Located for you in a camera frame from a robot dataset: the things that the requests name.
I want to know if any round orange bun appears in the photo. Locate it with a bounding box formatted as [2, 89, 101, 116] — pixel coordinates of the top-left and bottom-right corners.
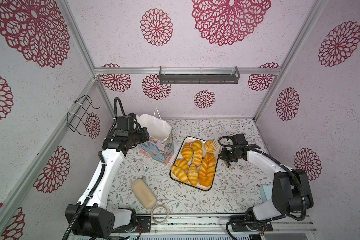
[204, 140, 216, 153]

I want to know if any floral white paper bag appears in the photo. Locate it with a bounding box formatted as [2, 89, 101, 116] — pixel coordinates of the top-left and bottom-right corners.
[138, 106, 174, 165]

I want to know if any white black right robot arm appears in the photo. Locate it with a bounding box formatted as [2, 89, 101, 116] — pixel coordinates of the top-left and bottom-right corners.
[218, 134, 314, 231]

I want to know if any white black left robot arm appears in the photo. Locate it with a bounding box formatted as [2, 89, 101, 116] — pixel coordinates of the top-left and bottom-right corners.
[62, 97, 149, 240]

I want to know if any beige oval bread loaf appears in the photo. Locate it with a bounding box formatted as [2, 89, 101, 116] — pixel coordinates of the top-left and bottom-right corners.
[132, 179, 157, 209]

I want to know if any white strawberry tray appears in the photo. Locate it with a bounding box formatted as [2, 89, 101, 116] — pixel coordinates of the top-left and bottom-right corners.
[170, 137, 221, 192]

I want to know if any clear tape roll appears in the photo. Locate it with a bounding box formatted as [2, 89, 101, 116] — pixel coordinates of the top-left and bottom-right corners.
[151, 204, 169, 225]

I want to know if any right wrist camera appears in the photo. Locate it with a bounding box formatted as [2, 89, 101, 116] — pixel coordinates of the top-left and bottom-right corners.
[231, 134, 248, 146]

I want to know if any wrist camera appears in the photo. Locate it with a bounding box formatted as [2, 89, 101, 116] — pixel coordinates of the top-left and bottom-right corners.
[231, 134, 248, 146]
[115, 116, 138, 136]

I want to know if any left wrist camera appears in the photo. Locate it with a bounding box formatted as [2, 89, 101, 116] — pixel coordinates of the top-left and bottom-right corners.
[115, 116, 138, 136]

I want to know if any black wire wall holder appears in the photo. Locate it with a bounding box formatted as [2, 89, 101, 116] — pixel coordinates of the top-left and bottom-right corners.
[66, 94, 99, 136]

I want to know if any black wall shelf rack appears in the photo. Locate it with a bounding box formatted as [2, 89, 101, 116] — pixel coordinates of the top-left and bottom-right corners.
[159, 67, 241, 85]

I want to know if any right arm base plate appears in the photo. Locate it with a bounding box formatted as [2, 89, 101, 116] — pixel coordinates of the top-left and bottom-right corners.
[230, 215, 274, 232]

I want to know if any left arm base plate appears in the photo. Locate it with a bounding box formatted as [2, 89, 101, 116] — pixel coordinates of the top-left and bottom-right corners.
[119, 216, 152, 233]

